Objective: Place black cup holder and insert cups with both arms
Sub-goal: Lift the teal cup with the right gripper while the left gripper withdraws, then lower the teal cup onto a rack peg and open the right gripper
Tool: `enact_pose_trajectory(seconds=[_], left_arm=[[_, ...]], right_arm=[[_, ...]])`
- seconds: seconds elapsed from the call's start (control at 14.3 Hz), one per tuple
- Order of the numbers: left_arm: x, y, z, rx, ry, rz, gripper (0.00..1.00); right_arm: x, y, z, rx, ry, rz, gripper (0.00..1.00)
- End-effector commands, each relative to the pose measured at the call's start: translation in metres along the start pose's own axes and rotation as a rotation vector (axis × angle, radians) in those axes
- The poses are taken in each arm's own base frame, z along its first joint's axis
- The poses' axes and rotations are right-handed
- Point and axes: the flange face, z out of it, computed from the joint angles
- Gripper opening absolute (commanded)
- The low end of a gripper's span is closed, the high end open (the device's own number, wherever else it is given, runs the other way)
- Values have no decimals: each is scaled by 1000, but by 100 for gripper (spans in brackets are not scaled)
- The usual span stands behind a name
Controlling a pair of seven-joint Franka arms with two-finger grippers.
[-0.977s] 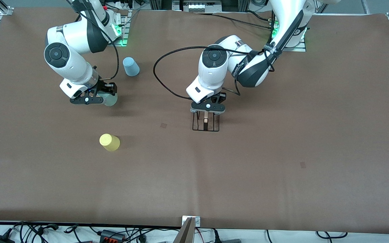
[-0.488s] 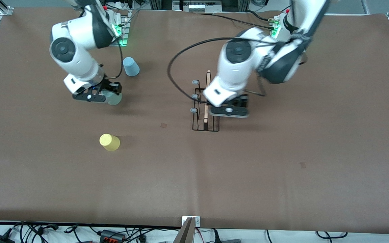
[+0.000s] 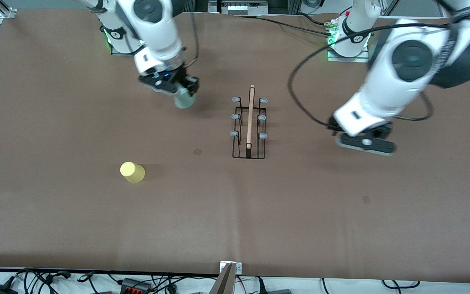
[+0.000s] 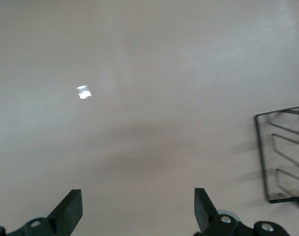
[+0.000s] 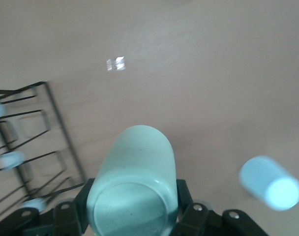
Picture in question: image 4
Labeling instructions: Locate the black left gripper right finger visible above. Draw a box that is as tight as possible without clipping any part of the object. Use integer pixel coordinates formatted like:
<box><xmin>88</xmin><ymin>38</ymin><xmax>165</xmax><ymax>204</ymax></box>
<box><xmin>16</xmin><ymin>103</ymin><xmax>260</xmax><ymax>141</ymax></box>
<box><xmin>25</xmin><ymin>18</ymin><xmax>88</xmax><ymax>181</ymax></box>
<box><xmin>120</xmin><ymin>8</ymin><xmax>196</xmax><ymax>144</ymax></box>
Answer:
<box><xmin>194</xmin><ymin>188</ymin><xmax>292</xmax><ymax>236</ymax></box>

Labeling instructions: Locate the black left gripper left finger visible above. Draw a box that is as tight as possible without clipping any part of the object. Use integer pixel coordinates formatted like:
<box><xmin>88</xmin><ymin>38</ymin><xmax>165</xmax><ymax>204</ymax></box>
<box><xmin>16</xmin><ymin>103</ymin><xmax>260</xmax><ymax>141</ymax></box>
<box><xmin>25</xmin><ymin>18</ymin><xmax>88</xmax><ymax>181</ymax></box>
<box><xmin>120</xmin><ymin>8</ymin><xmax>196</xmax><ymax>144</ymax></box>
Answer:
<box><xmin>6</xmin><ymin>188</ymin><xmax>83</xmax><ymax>236</ymax></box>

